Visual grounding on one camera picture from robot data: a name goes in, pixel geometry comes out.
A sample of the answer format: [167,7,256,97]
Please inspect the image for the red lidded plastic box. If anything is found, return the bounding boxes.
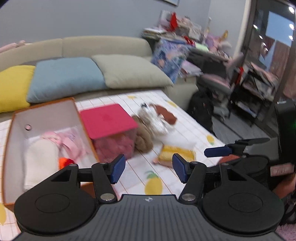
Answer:
[80,104,138,163]

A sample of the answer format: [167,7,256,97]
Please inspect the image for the yellow folded cloth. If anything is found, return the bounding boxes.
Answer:
[152,145,197,169]

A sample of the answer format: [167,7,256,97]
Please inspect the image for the orange knitted ball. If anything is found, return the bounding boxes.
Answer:
[59,157,75,170]

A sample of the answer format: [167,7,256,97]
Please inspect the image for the cluttered desk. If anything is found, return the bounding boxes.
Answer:
[142,10,232,77]

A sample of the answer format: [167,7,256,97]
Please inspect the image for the brown yarn bundle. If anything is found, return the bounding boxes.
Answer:
[132,115,153,153]

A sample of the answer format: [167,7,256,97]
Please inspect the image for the black backpack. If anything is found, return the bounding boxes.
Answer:
[187,88,215,135]

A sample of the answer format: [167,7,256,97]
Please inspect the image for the pink cloth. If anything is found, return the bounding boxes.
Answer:
[58,128,86,163]

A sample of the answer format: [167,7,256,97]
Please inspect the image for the blue patterned gift bag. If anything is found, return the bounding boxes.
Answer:
[151,39,191,83]

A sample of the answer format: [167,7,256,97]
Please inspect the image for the white towel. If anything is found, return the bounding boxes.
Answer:
[24,138,59,190]

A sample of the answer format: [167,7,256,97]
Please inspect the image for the fruit pattern checkered mat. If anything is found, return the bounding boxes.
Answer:
[0,89,227,241]

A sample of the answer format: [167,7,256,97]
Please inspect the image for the blue cushion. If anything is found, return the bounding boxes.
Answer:
[27,57,107,103]

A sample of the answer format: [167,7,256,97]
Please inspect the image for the pink blanket on sofa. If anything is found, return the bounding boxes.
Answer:
[0,40,26,53]

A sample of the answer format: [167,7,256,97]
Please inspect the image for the beige sofa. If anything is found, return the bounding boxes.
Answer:
[1,36,198,110]

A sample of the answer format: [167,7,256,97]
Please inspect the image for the yellow cushion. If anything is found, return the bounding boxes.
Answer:
[0,65,36,113]

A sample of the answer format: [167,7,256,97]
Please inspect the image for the beige cushion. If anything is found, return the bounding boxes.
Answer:
[91,54,173,89]

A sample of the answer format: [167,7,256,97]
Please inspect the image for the clear plastic wrapped item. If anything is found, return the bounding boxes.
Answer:
[137,103,174,137]

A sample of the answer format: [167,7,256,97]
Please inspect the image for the pink desk chair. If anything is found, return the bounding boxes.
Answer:
[198,52,244,120]

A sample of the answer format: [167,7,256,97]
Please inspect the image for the orange rimmed storage box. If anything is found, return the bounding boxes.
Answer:
[2,98,98,210]

